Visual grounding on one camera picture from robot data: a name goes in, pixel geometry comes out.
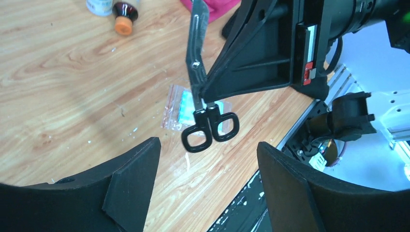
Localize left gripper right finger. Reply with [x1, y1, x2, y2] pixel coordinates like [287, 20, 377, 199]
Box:
[257, 141, 410, 232]

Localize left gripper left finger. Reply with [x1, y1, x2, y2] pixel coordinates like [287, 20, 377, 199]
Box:
[0, 137, 161, 232]

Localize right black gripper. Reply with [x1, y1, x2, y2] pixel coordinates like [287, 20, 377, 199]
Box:
[201, 0, 410, 103]

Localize teal bandage plastic bag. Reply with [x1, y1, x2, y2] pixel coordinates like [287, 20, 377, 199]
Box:
[161, 85, 233, 135]

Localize black handled scissors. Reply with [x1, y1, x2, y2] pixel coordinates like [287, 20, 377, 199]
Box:
[181, 0, 240, 153]

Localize brown syrup bottle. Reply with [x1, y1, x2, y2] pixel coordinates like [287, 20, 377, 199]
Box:
[112, 0, 140, 36]

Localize white pill bottle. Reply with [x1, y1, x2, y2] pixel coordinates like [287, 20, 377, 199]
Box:
[86, 0, 114, 16]

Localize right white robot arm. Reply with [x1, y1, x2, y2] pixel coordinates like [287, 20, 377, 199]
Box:
[199, 0, 410, 143]

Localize pink cloth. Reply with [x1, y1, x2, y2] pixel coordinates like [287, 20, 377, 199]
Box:
[180, 0, 241, 23]

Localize black cloth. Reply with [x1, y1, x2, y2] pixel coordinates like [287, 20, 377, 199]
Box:
[221, 9, 329, 101]

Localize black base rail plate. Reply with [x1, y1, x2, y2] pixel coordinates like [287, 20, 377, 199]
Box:
[206, 99, 379, 232]

